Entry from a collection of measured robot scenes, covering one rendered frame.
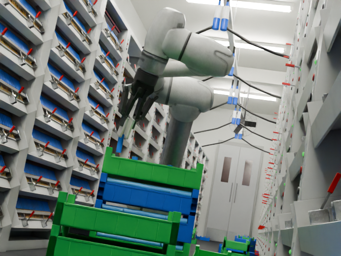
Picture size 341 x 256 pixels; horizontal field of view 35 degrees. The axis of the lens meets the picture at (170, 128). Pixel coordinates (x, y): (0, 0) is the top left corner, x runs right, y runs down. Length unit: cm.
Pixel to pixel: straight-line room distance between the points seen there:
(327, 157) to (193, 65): 72
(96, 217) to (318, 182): 53
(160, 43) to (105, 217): 63
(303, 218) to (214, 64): 74
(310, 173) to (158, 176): 63
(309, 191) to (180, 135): 130
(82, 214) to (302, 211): 53
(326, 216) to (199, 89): 139
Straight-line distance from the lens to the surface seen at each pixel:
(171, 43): 169
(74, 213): 132
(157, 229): 131
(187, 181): 162
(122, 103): 174
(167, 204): 161
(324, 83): 114
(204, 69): 170
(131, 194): 161
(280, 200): 249
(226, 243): 419
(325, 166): 110
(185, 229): 162
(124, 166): 162
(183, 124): 230
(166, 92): 220
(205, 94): 222
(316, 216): 90
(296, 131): 182
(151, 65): 170
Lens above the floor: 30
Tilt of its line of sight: 10 degrees up
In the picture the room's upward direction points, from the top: 10 degrees clockwise
